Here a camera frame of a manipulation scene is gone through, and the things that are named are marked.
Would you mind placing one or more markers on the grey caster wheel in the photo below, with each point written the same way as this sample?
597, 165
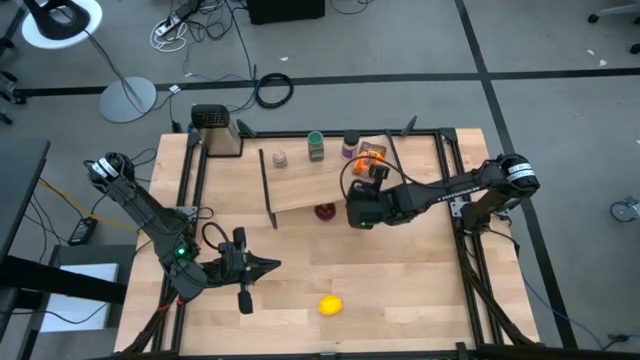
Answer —
625, 210

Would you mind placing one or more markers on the black-lid purple-label spice jar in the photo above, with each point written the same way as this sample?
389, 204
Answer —
350, 145

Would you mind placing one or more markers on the black power adapter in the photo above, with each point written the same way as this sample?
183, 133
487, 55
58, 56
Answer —
82, 231

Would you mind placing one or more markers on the black desk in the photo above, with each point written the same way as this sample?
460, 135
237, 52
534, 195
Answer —
17, 180

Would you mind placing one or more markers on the small grey-lid spice jar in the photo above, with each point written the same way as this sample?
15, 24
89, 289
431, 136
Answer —
280, 160

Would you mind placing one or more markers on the dark red round fruit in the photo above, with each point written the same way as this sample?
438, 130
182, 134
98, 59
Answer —
325, 212

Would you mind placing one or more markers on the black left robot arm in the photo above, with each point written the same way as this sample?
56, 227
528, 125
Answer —
135, 197

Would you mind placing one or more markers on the white box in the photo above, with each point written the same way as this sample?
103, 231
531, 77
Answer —
80, 310

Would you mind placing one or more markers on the green-lid spice jar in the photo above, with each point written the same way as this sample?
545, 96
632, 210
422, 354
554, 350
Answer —
316, 147

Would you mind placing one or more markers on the floor lamp with round base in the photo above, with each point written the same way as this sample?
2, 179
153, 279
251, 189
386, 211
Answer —
127, 100

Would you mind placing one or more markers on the orange brown spice packet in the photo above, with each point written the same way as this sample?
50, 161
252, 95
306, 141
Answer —
367, 152

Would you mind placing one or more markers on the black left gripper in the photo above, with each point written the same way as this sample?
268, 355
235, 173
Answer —
227, 265

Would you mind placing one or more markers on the black metal table frame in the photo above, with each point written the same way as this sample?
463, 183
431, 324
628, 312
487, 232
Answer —
280, 134

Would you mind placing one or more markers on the black plug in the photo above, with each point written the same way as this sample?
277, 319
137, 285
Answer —
617, 338

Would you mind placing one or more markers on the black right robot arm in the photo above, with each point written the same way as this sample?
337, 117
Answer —
450, 187

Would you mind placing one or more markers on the chair base with black wheels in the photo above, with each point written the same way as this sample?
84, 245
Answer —
593, 18

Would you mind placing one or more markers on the metal box with black top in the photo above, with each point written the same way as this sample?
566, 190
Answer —
217, 132

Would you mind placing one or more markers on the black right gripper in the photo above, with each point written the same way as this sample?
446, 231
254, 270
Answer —
372, 205

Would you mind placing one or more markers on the wooden shelf with black frame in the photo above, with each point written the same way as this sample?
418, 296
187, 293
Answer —
305, 185

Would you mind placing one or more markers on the yellow lemon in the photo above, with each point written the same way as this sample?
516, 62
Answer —
331, 306

